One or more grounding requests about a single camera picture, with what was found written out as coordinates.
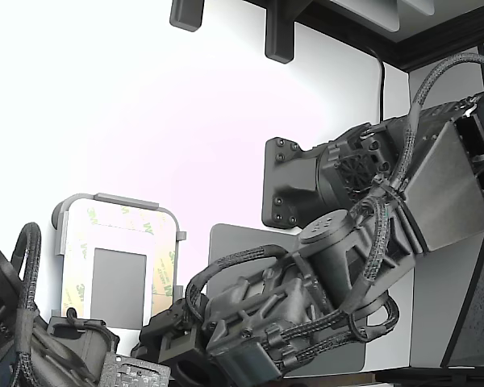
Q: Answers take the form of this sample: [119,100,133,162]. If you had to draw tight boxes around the grey textured plate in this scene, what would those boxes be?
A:
[100,349,173,387]

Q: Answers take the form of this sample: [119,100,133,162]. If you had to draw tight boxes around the long black braided cable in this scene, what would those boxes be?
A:
[381,51,484,194]

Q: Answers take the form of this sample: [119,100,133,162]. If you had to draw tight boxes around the black braided cable loop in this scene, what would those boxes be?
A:
[184,243,295,323]

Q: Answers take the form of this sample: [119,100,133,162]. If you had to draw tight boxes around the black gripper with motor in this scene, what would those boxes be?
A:
[139,209,417,384]

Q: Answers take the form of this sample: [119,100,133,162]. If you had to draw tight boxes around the grey rounded flat plate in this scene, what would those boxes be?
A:
[207,223,368,374]

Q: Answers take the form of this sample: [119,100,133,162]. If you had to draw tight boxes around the thin black cable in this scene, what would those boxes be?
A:
[362,44,386,124]

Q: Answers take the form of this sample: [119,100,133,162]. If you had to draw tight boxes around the black braided cable arch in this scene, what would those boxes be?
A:
[11,221,44,323]

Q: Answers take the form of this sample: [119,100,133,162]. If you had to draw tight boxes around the tan 3M liner film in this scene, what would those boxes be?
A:
[60,203,177,319]

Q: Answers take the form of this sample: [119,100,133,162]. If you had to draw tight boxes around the black frame beam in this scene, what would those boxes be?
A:
[241,0,484,73]

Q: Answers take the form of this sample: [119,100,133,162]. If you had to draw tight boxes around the paired black braided cables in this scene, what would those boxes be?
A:
[265,296,401,366]

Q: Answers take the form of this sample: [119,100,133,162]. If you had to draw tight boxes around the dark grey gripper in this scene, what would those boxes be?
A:
[0,241,120,387]

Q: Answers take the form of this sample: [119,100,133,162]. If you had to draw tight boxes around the dark speckled panel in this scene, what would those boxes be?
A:
[441,217,484,368]

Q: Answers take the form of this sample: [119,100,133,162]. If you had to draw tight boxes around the black braided cable bundle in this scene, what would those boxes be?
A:
[338,189,403,323]

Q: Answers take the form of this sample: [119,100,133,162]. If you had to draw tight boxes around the dark grey bracket block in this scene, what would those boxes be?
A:
[169,0,206,33]
[265,0,296,65]

